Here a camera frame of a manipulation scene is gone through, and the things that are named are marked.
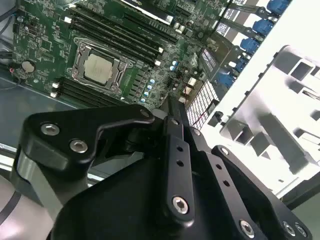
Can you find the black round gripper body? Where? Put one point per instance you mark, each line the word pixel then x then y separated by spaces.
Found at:
pixel 120 212

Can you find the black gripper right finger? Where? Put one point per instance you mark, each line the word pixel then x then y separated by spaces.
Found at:
pixel 250 190

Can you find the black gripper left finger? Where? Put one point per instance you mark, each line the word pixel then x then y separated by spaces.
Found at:
pixel 55 147

